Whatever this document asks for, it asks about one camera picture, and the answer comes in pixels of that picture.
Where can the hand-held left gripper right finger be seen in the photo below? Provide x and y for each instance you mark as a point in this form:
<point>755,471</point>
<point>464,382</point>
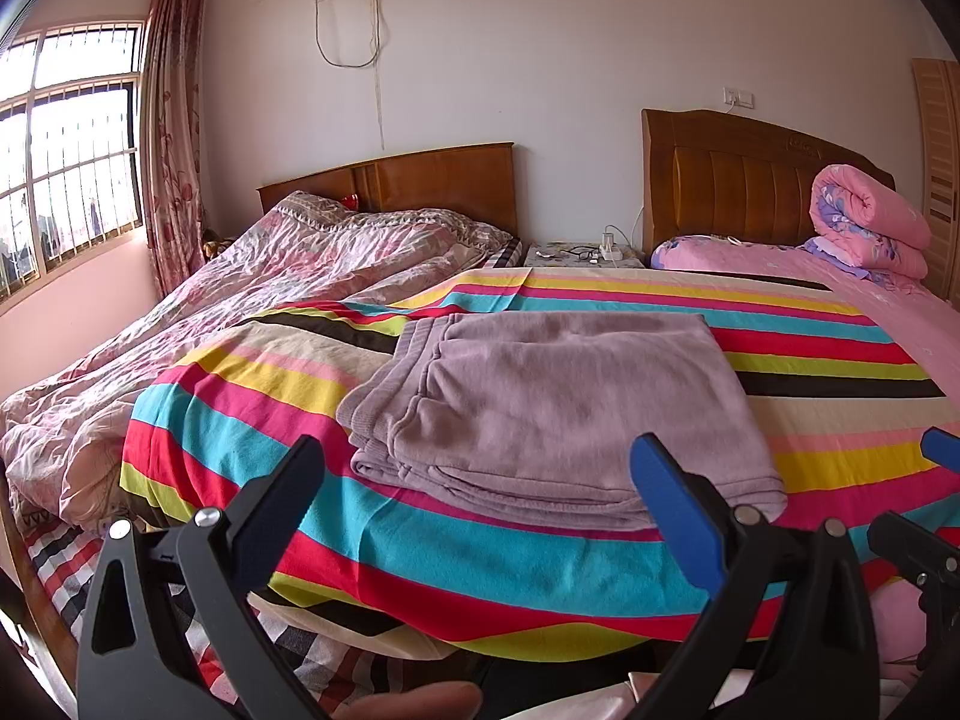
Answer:
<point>667,495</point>

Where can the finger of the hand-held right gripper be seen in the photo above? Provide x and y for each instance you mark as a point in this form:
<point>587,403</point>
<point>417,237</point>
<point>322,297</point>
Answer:
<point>945,450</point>
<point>907,547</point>

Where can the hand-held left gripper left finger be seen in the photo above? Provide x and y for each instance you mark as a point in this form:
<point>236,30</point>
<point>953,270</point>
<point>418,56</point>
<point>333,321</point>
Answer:
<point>294,480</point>

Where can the purple pants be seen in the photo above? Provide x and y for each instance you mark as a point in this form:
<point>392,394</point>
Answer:
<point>540,405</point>

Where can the person's left hand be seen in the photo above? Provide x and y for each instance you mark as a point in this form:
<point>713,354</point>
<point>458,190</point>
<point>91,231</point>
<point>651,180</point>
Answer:
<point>420,701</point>

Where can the pink bed sheet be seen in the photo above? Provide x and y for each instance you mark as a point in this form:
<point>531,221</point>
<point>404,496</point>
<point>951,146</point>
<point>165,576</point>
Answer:
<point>900,307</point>

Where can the striped colourful blanket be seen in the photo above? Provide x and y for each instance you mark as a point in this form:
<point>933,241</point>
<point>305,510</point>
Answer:
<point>450,570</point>

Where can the crumpled pink floral quilt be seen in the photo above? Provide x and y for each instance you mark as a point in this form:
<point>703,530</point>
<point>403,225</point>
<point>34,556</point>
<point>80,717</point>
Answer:
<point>300,262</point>

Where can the pink floral pillow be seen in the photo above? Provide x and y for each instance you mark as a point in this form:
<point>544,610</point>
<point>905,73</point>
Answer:
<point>690,251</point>

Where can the rolled pink floral quilt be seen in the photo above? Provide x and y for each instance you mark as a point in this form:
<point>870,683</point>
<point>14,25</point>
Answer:
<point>877,210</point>

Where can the plaid bed sheet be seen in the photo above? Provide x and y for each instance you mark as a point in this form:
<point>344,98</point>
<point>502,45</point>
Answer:
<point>60,570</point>

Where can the white power strip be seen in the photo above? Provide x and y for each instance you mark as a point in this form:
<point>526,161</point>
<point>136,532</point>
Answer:
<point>607,247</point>

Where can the black eyeglasses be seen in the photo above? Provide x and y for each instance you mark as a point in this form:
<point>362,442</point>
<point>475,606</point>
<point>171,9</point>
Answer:
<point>581,251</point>

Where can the nightstand with floral cloth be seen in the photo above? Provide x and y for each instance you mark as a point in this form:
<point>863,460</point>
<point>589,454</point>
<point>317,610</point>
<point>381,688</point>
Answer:
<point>547,259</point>

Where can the padded wooden headboard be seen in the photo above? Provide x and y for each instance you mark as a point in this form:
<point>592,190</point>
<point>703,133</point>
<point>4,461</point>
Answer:
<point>735,187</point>

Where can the plain wooden headboard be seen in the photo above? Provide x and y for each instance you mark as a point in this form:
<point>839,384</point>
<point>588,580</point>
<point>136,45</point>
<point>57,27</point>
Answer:
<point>450,180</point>

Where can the pink floral curtain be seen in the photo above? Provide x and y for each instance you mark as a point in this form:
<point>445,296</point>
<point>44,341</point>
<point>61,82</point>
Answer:
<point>176,127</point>

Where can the barred window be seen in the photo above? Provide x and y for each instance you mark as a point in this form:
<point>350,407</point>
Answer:
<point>75,165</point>

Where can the thin white wall conduit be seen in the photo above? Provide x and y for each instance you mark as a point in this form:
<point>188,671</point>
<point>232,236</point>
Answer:
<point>380,112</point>

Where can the white wall socket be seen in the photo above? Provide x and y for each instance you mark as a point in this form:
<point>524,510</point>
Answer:
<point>739,96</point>

